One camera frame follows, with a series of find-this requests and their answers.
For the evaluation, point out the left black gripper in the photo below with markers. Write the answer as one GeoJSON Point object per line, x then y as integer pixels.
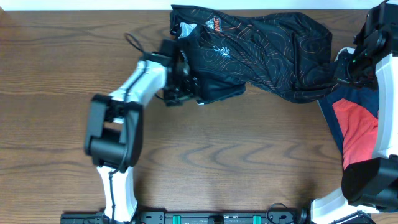
{"type": "Point", "coordinates": [193, 83]}

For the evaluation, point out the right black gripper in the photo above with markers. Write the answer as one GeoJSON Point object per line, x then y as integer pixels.
{"type": "Point", "coordinates": [348, 79]}

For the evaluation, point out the black orange patterned jersey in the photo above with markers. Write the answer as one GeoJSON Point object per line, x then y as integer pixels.
{"type": "Point", "coordinates": [287, 54]}

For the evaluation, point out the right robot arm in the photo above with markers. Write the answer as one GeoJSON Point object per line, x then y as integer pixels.
{"type": "Point", "coordinates": [370, 186]}

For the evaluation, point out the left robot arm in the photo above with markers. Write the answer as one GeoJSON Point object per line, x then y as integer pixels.
{"type": "Point", "coordinates": [115, 128]}

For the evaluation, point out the navy blue garment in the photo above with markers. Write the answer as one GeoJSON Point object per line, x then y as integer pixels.
{"type": "Point", "coordinates": [369, 99]}

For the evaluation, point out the red garment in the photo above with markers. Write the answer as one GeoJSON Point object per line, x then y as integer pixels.
{"type": "Point", "coordinates": [359, 128]}

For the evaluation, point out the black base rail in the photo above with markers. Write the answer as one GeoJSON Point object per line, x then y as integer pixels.
{"type": "Point", "coordinates": [279, 215]}

